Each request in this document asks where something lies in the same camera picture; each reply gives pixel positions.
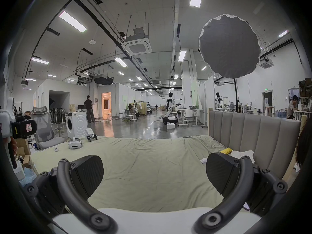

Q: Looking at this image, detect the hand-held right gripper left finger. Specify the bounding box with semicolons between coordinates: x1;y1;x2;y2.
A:
27;155;118;234

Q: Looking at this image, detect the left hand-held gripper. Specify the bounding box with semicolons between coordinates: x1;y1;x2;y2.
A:
0;109;37;141

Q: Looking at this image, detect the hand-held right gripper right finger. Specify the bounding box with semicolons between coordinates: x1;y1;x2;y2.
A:
193;152;288;234

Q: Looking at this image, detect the grey office chair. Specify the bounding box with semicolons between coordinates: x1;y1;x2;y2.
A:
30;106;65;150

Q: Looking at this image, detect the brown cardboard carton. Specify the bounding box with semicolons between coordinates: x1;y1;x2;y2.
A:
14;138;32;170

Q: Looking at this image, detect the group of standing fans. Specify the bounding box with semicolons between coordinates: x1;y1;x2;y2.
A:
49;107;66;124

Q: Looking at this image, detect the white cloth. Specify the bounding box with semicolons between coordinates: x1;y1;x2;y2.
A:
230;149;255;163

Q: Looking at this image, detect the white headset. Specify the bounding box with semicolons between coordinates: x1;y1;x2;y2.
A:
68;137;82;150

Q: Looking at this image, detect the white washing machine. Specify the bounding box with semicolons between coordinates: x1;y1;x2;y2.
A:
65;111;89;139

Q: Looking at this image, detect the spare hand-held gripper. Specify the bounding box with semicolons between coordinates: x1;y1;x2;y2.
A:
85;128;98;142

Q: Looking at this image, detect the grey padded headboard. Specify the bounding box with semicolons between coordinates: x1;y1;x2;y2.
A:
208;109;302;180

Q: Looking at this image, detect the bed with pale green sheet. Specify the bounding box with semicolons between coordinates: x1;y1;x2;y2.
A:
30;134;247;214

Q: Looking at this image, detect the white table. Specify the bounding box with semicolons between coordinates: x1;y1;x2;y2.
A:
177;108;205;127

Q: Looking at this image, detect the shelf with cartons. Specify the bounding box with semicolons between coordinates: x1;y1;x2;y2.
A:
298;78;312;121

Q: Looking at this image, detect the round softbox lamp on stand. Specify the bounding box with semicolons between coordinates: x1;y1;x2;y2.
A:
198;14;261;113

